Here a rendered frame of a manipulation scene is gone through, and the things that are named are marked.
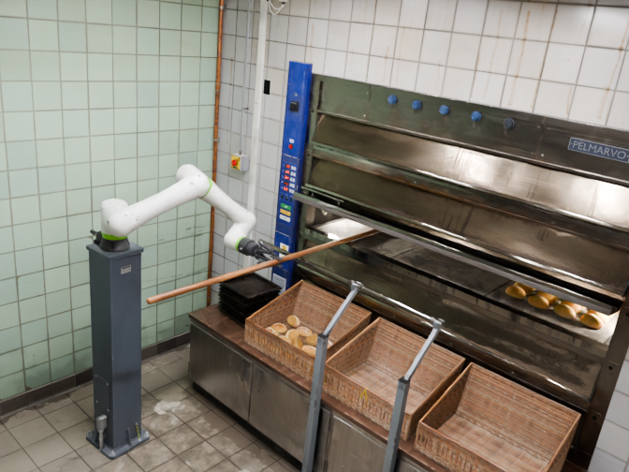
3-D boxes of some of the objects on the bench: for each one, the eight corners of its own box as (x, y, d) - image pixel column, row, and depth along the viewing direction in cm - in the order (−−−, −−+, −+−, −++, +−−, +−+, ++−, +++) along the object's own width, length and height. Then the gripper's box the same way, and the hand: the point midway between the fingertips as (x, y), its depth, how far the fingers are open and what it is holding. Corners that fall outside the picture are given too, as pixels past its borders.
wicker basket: (298, 317, 377) (301, 278, 368) (367, 353, 344) (373, 312, 334) (241, 342, 342) (244, 299, 332) (314, 385, 308) (319, 339, 299)
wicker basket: (373, 357, 341) (379, 315, 331) (458, 403, 306) (468, 358, 297) (317, 388, 306) (323, 342, 296) (406, 444, 272) (416, 394, 262)
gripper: (256, 233, 315) (287, 247, 300) (255, 260, 320) (285, 275, 306) (246, 235, 309) (277, 250, 295) (244, 263, 315) (274, 279, 300)
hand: (276, 260), depth 302 cm, fingers closed on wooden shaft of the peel, 3 cm apart
